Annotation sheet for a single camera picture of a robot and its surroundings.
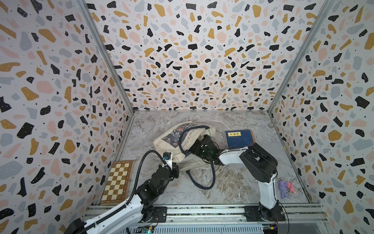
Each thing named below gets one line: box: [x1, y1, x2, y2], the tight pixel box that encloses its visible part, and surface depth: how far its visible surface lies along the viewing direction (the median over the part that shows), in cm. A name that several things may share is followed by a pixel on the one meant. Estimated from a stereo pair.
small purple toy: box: [277, 180, 289, 199], surface depth 83 cm
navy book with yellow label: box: [224, 129, 256, 150], surface depth 103 cm
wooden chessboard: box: [100, 159, 134, 205], surface depth 83 cm
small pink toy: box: [286, 181, 297, 194], surface depth 83 cm
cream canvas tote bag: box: [152, 121, 217, 171], surface depth 87 cm
